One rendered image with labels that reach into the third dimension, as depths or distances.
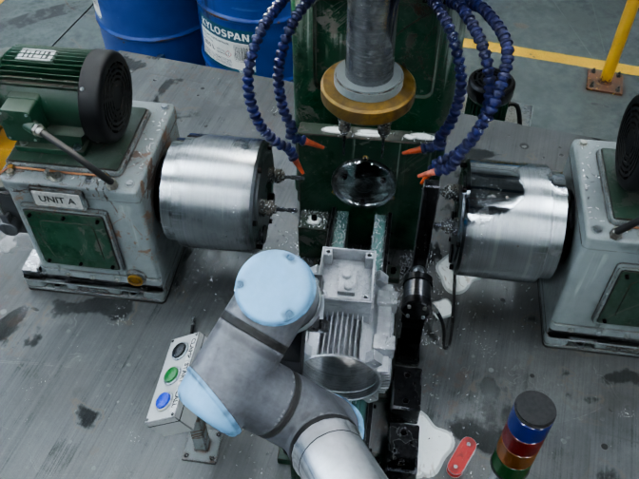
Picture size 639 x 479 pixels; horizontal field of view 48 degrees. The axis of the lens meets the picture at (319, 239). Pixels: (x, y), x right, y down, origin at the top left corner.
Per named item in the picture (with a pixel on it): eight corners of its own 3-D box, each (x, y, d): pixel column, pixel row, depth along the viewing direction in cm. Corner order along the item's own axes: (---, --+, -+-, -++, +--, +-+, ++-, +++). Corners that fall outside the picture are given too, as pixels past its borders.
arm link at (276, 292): (214, 303, 82) (259, 229, 83) (234, 315, 94) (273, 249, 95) (283, 345, 80) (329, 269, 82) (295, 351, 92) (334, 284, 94)
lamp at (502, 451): (495, 431, 115) (500, 418, 112) (533, 436, 115) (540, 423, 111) (496, 468, 111) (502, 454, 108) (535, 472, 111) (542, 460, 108)
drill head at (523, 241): (416, 211, 170) (427, 129, 152) (592, 228, 167) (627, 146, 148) (410, 294, 154) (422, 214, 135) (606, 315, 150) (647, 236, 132)
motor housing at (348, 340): (300, 315, 150) (299, 256, 136) (392, 323, 148) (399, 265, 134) (286, 399, 137) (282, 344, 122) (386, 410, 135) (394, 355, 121)
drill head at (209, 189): (145, 184, 177) (125, 103, 158) (292, 199, 173) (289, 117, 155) (113, 261, 160) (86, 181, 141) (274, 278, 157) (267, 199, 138)
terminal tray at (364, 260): (320, 270, 138) (320, 245, 133) (376, 275, 137) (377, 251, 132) (313, 321, 130) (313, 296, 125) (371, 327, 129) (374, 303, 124)
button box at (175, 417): (188, 353, 134) (170, 337, 131) (218, 345, 130) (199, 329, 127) (163, 437, 123) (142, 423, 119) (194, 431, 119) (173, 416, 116)
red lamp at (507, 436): (500, 418, 112) (506, 405, 109) (540, 423, 111) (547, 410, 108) (502, 454, 108) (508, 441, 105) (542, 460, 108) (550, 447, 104)
